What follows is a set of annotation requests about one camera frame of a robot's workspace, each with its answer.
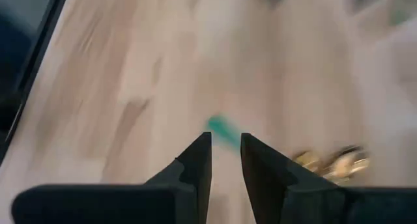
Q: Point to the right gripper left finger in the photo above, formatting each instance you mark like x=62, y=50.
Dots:
x=130, y=204

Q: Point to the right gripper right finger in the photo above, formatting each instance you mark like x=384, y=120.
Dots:
x=325, y=207

